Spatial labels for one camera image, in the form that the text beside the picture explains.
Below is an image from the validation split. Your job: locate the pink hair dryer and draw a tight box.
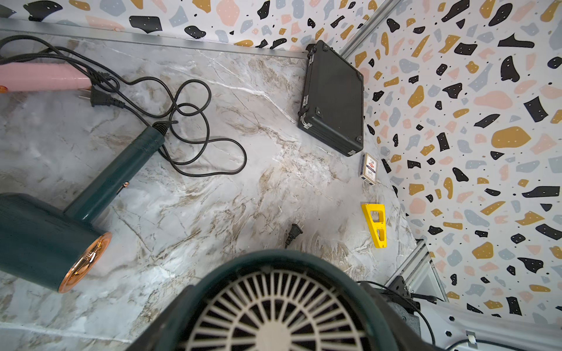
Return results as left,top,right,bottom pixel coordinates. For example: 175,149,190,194
0,63,92,94

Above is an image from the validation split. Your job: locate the small card box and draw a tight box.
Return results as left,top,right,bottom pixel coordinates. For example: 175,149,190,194
359,153,378,186

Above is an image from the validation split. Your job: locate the black case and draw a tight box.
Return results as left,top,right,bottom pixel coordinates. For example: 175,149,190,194
298,40,364,156

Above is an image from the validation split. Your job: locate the yellow triangular plastic piece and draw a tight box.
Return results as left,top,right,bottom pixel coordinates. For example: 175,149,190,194
361,203,388,249

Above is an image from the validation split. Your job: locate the green hair dryer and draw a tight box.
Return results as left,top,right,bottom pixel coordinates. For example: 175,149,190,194
1,121,171,293
131,250,438,350

